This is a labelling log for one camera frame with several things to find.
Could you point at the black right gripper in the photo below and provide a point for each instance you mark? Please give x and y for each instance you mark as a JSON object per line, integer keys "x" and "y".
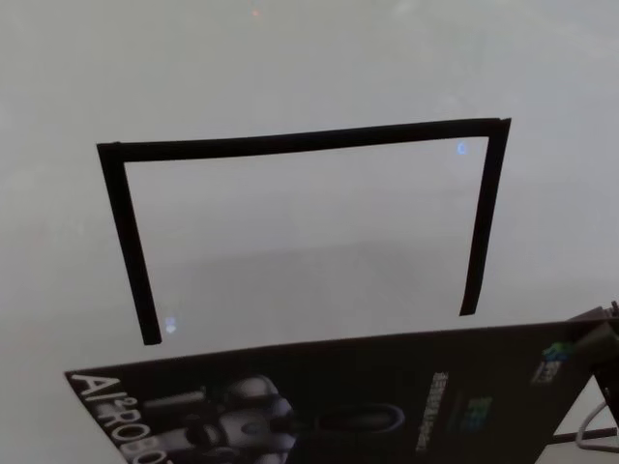
{"x": 613, "y": 367}

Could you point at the black robot print poster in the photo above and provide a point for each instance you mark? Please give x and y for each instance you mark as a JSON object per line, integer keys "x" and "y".
{"x": 338, "y": 411}

